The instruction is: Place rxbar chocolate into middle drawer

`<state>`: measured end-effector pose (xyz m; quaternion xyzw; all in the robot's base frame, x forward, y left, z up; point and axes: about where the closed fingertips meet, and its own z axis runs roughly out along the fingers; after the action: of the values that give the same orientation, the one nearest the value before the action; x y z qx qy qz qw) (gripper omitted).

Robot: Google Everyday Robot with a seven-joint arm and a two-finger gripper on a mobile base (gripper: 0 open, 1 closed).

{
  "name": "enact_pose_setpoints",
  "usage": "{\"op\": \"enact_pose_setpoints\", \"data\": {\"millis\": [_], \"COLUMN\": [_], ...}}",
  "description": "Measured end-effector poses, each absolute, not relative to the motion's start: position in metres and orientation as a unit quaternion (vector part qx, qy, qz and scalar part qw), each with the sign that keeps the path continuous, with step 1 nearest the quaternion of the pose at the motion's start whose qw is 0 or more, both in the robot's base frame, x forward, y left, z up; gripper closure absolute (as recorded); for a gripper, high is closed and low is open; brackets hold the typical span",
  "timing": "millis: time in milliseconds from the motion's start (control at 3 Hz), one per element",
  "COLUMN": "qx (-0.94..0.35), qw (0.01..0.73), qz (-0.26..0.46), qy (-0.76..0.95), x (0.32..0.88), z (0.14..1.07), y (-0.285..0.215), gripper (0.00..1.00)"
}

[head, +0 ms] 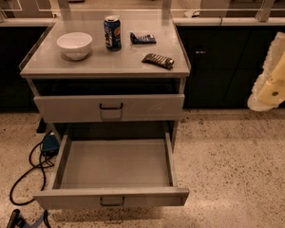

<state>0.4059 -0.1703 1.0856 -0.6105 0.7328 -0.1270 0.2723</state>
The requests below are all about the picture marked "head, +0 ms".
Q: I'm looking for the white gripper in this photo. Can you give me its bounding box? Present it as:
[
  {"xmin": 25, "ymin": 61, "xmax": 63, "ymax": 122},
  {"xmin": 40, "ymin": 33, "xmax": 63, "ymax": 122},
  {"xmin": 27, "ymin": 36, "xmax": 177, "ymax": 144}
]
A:
[{"xmin": 247, "ymin": 32, "xmax": 285, "ymax": 111}]

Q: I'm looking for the brown rxbar chocolate bar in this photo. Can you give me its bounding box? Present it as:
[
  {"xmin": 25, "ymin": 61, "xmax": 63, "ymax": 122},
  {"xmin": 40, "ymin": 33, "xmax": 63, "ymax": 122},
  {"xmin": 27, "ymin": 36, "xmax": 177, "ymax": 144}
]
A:
[{"xmin": 142, "ymin": 53, "xmax": 175, "ymax": 69}]

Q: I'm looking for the closed grey upper drawer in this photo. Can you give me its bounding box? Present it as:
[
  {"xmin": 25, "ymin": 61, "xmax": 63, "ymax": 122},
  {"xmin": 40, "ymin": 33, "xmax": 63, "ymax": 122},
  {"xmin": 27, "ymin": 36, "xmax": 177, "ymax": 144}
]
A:
[{"xmin": 34, "ymin": 94, "xmax": 184, "ymax": 123}]

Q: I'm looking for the grey metal drawer cabinet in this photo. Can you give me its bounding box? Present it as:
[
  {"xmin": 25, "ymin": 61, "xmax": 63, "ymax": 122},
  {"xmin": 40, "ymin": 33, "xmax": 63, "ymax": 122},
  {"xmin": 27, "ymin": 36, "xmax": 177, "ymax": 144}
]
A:
[{"xmin": 18, "ymin": 9, "xmax": 192, "ymax": 150}]

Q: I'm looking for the open grey middle drawer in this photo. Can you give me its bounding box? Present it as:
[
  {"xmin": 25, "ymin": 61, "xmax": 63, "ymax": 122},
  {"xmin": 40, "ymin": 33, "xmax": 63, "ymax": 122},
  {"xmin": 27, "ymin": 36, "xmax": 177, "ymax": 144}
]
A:
[{"xmin": 34, "ymin": 134, "xmax": 189, "ymax": 210}]

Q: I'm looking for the black counter cabinet right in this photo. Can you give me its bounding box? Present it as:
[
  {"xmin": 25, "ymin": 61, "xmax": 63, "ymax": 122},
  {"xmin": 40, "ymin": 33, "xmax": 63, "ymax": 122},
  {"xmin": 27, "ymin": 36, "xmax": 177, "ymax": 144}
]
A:
[{"xmin": 177, "ymin": 26, "xmax": 285, "ymax": 108}]

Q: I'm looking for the black counter cabinet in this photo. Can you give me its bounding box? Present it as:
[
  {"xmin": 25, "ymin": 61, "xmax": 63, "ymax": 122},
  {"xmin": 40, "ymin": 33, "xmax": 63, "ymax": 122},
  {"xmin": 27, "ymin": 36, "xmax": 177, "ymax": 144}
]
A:
[
  {"xmin": 0, "ymin": 27, "xmax": 46, "ymax": 112},
  {"xmin": 177, "ymin": 26, "xmax": 285, "ymax": 108}
]

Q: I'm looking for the blue snack wrapper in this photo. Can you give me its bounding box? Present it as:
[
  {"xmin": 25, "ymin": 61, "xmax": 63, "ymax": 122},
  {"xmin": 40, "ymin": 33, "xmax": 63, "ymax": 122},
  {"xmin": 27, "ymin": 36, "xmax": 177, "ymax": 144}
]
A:
[{"xmin": 130, "ymin": 32, "xmax": 157, "ymax": 45}]

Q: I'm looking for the blue pepsi can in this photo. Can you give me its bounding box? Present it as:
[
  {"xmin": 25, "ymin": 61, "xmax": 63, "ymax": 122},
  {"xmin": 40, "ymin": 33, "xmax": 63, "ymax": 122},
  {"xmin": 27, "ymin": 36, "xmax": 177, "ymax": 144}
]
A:
[{"xmin": 104, "ymin": 15, "xmax": 122, "ymax": 51}]

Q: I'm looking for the white ceramic bowl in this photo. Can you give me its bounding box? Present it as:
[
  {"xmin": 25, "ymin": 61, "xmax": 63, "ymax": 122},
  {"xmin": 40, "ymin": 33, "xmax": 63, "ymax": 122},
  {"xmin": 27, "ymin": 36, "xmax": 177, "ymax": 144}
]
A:
[{"xmin": 56, "ymin": 32, "xmax": 92, "ymax": 61}]

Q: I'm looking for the blue power box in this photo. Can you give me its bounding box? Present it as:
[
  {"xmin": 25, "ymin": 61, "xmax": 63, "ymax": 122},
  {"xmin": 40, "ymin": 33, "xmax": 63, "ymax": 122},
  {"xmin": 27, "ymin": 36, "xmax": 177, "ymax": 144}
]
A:
[{"xmin": 41, "ymin": 134, "xmax": 60, "ymax": 157}]

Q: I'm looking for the black counter cabinet left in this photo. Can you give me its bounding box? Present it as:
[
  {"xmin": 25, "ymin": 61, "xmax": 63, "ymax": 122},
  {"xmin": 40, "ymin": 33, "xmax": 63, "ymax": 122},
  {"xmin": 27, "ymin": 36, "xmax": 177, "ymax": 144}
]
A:
[{"xmin": 0, "ymin": 27, "xmax": 46, "ymax": 112}]

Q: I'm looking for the black object bottom left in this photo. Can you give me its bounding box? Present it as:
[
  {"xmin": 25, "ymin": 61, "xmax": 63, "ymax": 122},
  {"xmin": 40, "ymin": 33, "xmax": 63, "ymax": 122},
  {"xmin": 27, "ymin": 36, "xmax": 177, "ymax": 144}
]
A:
[{"xmin": 7, "ymin": 209, "xmax": 51, "ymax": 228}]

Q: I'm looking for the black floor cable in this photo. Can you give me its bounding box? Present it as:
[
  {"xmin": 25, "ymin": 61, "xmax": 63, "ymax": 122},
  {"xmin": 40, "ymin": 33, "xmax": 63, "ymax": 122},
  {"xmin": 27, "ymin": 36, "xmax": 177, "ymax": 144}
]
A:
[{"xmin": 9, "ymin": 141, "xmax": 56, "ymax": 206}]

